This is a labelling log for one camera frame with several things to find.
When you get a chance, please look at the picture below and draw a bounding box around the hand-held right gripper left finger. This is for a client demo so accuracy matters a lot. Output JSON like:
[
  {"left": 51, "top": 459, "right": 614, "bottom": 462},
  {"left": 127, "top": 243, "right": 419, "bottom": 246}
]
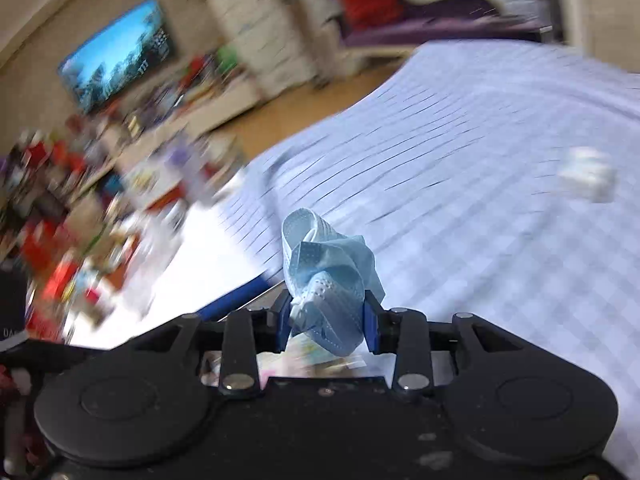
[{"left": 127, "top": 292, "right": 293, "bottom": 400}]

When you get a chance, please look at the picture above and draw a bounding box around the white drawer cabinet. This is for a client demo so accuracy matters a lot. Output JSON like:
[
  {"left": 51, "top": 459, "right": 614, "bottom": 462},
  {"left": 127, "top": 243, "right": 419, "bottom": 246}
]
[{"left": 207, "top": 0, "right": 321, "bottom": 106}]

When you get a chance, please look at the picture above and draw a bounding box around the red cushion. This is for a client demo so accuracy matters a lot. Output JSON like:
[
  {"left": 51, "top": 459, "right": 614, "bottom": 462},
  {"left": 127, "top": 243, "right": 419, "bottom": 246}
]
[{"left": 342, "top": 0, "right": 406, "bottom": 33}]

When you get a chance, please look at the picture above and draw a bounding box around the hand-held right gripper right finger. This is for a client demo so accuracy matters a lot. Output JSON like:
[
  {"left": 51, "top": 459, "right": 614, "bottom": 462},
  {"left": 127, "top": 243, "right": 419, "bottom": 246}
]
[{"left": 362, "top": 290, "right": 531, "bottom": 397}]

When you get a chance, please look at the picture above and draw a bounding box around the blue face mask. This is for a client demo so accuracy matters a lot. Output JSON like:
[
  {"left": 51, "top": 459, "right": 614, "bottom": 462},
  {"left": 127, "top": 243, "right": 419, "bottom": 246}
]
[{"left": 281, "top": 208, "right": 387, "bottom": 358}]

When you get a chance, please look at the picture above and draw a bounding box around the purple sofa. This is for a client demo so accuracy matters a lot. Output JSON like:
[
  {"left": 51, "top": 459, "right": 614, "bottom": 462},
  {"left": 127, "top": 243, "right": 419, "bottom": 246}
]
[{"left": 332, "top": 0, "right": 556, "bottom": 61}]

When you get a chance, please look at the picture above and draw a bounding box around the wall television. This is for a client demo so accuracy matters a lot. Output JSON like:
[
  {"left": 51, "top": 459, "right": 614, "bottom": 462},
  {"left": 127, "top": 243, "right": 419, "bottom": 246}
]
[{"left": 56, "top": 0, "right": 179, "bottom": 116}]

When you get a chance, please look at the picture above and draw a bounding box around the blue checked bedsheet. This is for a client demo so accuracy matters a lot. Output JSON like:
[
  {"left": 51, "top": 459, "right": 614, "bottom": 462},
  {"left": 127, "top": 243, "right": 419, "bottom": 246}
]
[{"left": 220, "top": 40, "right": 640, "bottom": 480}]

